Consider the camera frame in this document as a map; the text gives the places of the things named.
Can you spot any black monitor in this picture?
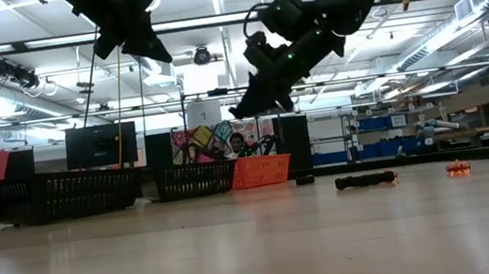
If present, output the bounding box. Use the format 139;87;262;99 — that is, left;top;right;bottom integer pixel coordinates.
62;119;141;174

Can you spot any black hanging cord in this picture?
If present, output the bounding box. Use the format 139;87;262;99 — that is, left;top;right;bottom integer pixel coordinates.
69;27;111;128

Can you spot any orange translucent pumpkin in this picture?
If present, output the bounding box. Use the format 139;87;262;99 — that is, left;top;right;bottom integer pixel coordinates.
444;158;474;178

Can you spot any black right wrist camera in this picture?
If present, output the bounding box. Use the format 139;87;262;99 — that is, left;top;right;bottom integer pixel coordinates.
239;28;274;75

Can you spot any black plastic spider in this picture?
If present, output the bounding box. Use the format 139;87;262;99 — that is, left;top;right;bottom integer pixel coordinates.
293;174;317;187
333;172;369;192
362;168;398;188

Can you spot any person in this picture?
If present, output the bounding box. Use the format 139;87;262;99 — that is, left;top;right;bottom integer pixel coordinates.
227;130;249;160

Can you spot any black metal stand frame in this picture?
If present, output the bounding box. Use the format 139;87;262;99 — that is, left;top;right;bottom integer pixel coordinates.
178;83;264;164

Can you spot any black cabinet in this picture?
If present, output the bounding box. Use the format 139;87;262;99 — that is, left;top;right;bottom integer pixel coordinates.
142;131;176;170
271;113;315;175

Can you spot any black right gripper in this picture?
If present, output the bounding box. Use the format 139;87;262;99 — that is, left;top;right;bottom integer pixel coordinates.
221;23;355;121

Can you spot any black aluminium table frame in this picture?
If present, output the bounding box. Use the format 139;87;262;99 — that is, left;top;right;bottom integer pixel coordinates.
0;142;489;224

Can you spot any black camera with white cable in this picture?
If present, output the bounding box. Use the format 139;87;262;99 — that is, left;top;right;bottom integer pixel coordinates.
0;53;42;95

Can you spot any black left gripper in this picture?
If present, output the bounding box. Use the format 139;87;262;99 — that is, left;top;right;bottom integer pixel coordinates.
55;0;174;77

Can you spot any orange plastic basket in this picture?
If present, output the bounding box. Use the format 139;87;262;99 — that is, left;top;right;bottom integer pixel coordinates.
228;151;295;191

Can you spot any round black camera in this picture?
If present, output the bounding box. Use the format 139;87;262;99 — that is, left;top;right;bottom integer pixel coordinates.
191;44;214;67

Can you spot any black rig beam with lights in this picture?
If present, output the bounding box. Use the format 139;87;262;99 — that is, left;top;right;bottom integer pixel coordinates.
0;0;434;57

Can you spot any white air vent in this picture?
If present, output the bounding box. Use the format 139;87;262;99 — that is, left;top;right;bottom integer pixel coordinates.
452;0;477;22

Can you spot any colourful patchwork quilt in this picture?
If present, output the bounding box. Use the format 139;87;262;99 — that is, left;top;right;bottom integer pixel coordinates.
169;114;279;167

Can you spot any black plastic basket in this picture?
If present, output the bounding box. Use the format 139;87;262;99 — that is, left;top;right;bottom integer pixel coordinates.
0;160;147;231
152;156;242;205

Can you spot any blue storage bin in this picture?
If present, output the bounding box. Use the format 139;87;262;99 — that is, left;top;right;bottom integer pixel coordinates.
311;131;439;170
357;113;409;134

